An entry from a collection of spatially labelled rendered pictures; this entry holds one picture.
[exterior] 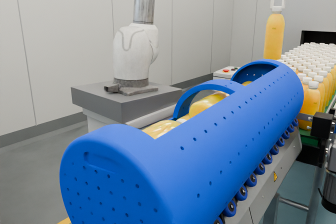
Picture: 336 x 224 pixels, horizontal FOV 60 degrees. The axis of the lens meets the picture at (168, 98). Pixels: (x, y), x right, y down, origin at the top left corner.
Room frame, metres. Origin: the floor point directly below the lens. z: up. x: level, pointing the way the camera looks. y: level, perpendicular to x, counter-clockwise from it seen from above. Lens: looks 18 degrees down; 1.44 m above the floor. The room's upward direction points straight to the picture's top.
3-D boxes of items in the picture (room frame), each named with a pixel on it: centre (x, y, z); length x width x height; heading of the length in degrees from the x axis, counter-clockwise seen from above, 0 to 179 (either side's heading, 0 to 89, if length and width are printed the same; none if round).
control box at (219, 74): (1.54, -0.33, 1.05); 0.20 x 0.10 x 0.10; 145
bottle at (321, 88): (1.33, -0.71, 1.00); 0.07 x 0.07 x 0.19
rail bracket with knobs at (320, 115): (1.13, -0.64, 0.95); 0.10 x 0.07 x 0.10; 55
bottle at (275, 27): (1.25, -0.45, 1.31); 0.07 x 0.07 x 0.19
